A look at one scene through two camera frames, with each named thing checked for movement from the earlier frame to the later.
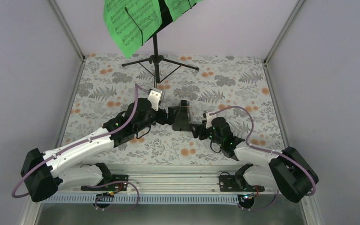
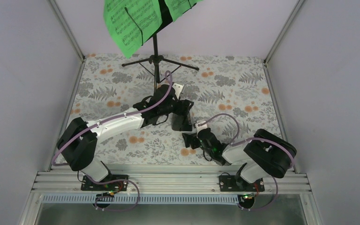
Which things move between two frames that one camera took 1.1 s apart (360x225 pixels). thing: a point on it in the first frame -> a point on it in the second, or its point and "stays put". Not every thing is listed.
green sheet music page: x=131 y=22 stays put
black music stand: x=167 y=18 stays put
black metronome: x=182 y=120 stays put
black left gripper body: x=161 y=119 -> x=182 y=108
